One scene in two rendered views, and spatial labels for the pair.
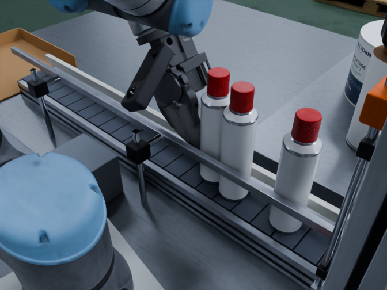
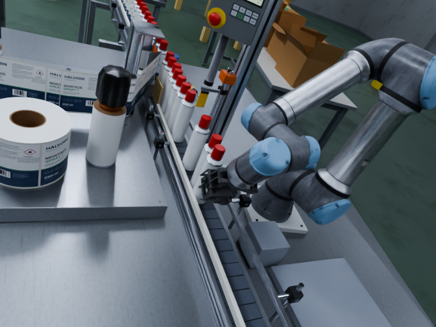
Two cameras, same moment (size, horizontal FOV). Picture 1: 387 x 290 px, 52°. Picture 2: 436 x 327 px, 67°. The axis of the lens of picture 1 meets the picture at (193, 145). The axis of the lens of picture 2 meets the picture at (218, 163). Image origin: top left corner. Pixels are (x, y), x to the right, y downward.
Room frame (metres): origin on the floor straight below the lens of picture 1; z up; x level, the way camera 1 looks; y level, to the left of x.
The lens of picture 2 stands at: (1.27, 0.16, 1.56)
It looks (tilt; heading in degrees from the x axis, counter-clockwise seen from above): 34 degrees down; 194
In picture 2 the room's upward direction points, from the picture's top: 24 degrees clockwise
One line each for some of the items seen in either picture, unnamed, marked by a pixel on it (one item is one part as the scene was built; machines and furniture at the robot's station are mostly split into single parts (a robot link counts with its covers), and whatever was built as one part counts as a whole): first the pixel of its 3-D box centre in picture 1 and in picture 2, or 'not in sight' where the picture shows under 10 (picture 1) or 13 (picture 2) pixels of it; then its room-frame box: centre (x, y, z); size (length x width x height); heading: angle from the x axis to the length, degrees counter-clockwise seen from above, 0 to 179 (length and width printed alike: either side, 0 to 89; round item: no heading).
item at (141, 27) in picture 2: not in sight; (148, 28); (0.13, -0.60, 1.14); 0.14 x 0.11 x 0.01; 48
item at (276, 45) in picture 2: not in sight; (294, 42); (-1.80, -0.42, 0.97); 0.53 x 0.45 x 0.37; 131
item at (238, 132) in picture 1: (237, 144); (205, 163); (0.47, -0.07, 0.98); 0.05 x 0.05 x 0.20
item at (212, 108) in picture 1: (216, 128); (208, 174); (0.51, -0.04, 0.98); 0.05 x 0.05 x 0.20
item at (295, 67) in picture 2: not in sight; (307, 58); (-1.47, -0.20, 0.97); 0.51 x 0.42 x 0.37; 134
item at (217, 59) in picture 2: not in sight; (217, 58); (0.16, -0.27, 1.18); 0.04 x 0.04 x 0.21
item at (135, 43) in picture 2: not in sight; (142, 60); (0.13, -0.60, 1.01); 0.14 x 0.13 x 0.26; 48
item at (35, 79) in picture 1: (51, 100); (278, 305); (0.71, 0.30, 0.91); 0.07 x 0.03 x 0.17; 138
